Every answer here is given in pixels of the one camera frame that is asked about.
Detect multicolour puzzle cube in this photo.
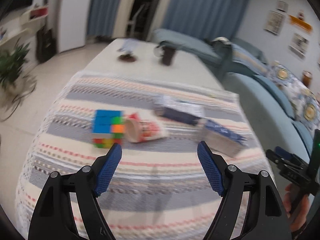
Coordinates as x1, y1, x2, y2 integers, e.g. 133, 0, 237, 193
92, 109, 125, 148

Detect white blue milk carton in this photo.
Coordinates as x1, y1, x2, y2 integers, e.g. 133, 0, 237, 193
197, 119, 248, 157

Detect striped woven tablecloth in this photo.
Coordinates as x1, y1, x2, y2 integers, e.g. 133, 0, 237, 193
15, 71, 271, 239

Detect blue window curtain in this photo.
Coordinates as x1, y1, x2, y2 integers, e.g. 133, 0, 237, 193
161, 0, 249, 40

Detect right hand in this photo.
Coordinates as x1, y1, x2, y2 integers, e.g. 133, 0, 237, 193
283, 184, 310, 232

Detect green potted plant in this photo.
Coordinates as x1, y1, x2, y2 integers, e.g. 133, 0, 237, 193
1, 43, 30, 89

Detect acoustic guitar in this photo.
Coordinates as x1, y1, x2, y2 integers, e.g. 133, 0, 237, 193
36, 9, 56, 64

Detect red paper cup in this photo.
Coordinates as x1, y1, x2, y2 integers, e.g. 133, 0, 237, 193
124, 112, 168, 144

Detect floral sofa cushion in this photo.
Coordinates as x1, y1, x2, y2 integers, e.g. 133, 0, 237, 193
267, 61, 319, 135

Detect dark brown mug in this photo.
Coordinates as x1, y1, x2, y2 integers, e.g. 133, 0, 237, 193
153, 45, 176, 66

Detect teal fabric sofa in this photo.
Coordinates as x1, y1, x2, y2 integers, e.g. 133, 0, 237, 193
151, 28, 312, 162

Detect dark blue flat carton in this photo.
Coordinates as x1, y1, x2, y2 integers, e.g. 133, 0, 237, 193
153, 95, 205, 126

